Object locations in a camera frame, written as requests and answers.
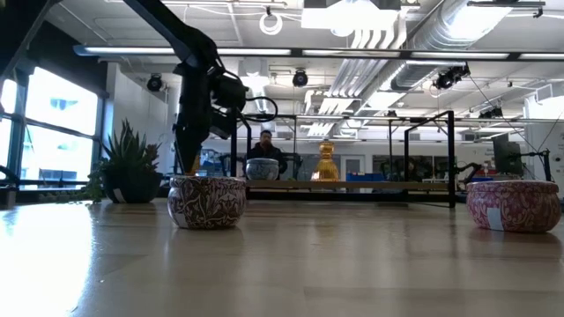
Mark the white ceiling light panel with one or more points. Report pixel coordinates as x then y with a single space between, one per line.
348 17

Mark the blue storage bin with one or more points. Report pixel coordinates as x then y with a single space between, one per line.
365 177

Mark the pink floral candle tin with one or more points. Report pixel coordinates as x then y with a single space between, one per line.
513 204

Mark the black ceiling track light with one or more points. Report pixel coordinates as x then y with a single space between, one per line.
449 78

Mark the potted succulent plant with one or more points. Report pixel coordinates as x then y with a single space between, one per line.
130 185

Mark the brown floral candle tin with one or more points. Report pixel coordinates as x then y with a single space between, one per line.
207 202

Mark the person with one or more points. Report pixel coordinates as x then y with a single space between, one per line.
265 152

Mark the blue floral candle tin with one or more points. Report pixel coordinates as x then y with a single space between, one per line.
262 169

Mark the black computer monitor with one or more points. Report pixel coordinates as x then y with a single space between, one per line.
506 156

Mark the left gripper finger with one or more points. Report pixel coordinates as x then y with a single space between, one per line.
187 145

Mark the silver air duct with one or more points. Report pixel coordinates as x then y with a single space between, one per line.
440 35

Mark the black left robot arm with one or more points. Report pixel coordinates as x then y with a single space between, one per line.
176 31

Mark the wooden shelf with black frame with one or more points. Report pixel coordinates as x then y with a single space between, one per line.
352 185

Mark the large window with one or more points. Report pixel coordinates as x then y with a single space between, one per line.
61 101

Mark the black ceiling spotlight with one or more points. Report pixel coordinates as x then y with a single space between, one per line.
154 83
300 78

